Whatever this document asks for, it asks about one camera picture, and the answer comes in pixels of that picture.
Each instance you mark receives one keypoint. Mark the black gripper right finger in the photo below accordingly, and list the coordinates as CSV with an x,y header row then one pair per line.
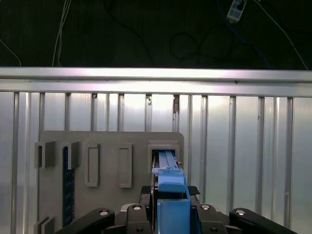
x,y
243,217

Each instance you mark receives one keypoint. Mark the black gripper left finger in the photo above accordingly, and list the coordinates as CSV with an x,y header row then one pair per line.
x,y
97,219

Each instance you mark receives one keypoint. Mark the hard disk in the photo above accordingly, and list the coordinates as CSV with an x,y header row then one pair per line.
x,y
170,185

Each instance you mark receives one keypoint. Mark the grey parts rack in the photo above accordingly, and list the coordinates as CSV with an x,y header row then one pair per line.
x,y
109,195

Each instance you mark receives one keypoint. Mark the RAM stick on rack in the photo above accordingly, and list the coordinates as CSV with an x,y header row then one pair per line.
x,y
68,190

